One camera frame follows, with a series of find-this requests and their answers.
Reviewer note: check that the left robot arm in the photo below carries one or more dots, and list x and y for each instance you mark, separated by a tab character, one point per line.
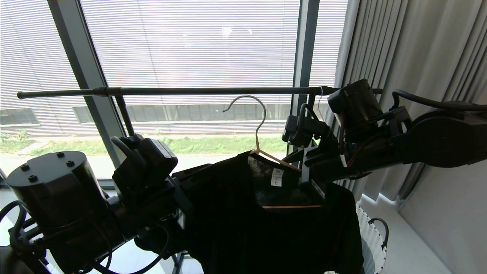
57	190

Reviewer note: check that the black t-shirt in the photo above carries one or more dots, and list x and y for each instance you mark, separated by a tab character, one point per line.
247	236

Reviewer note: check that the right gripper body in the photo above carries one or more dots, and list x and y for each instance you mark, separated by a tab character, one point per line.
323	167

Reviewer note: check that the window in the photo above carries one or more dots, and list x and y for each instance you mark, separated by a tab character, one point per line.
85	76

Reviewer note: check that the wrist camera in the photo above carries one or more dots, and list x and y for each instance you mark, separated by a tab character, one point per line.
304	131
152	163

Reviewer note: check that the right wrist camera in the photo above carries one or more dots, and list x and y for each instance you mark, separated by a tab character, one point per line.
304	131

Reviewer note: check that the white laundry basket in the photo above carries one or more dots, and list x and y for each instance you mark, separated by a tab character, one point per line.
371	232

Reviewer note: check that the grey curtain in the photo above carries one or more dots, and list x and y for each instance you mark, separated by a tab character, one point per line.
418	45

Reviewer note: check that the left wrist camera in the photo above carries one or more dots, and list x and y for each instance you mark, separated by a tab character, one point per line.
152	163

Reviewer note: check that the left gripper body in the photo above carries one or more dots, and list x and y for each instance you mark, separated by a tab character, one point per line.
182	198

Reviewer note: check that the black clothes rack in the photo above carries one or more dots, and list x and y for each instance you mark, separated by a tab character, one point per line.
190	91

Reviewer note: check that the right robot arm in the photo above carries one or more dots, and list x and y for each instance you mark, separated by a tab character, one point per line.
445	140

